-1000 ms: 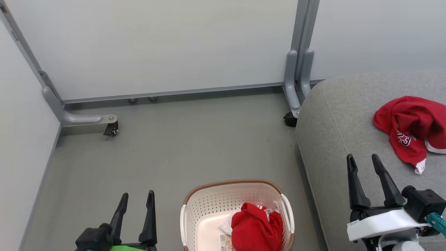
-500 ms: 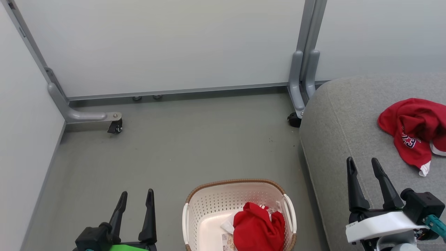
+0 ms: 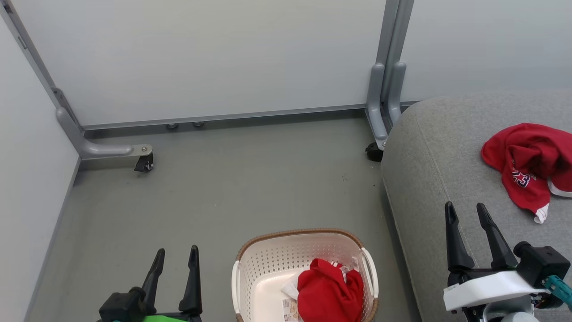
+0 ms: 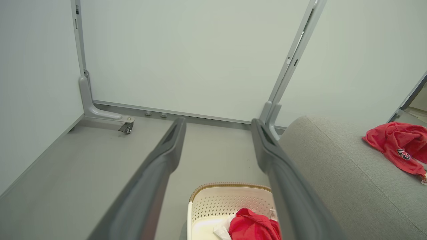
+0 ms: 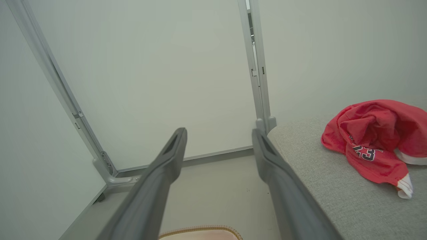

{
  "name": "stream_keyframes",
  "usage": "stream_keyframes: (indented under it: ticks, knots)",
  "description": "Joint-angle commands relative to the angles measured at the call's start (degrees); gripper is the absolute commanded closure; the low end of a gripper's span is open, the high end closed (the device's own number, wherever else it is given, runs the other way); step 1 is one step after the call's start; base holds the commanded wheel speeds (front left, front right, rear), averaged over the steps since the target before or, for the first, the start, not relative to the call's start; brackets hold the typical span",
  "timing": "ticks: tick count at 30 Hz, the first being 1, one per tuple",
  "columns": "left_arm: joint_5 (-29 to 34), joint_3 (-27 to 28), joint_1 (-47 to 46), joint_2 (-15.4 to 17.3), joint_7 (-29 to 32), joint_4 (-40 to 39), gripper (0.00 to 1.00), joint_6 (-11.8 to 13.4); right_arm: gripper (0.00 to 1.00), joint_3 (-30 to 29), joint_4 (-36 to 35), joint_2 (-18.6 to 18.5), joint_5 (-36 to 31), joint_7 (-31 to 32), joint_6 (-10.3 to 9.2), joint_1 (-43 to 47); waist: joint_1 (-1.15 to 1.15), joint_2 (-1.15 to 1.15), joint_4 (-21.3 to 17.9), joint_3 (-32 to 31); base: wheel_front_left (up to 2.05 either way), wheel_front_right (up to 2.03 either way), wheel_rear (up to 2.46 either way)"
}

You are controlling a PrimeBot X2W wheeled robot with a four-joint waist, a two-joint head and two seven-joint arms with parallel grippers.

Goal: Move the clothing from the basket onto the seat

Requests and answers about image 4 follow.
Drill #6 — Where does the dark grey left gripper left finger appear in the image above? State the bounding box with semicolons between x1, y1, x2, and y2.
86;117;187;240

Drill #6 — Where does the grey partition bottom rail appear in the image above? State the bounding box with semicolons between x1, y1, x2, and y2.
92;100;287;130

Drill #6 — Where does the grey aluminium partition post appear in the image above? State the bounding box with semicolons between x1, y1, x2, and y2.
387;72;427;123
264;0;328;114
71;0;88;79

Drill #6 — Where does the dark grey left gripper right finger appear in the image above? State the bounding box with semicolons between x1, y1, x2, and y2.
251;119;348;240

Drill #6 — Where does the grey swivel caster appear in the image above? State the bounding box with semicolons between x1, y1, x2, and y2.
118;122;134;135

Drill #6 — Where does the cream perforated laundry basket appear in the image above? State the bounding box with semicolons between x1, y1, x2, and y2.
187;182;277;240

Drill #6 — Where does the red jersey with number print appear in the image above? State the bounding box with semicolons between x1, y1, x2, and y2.
362;122;427;185

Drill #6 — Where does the grey fabric sofa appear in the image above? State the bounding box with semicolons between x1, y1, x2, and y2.
279;115;427;240

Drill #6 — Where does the red garment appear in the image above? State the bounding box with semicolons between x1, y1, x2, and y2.
213;208;282;240

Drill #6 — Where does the grey partition foot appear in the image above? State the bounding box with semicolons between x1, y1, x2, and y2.
268;103;282;140
260;101;272;124
79;69;135;124

